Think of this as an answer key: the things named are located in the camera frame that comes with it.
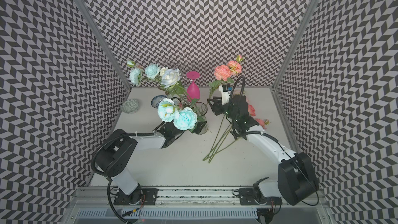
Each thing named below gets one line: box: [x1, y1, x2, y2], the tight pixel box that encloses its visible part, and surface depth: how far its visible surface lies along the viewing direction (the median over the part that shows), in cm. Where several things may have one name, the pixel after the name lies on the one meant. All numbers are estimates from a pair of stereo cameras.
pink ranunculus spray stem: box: [208, 54, 244, 102], surface depth 68 cm
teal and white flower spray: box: [126, 59, 162, 86], surface depth 65 cm
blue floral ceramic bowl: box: [150, 94, 168, 109], surface depth 108 cm
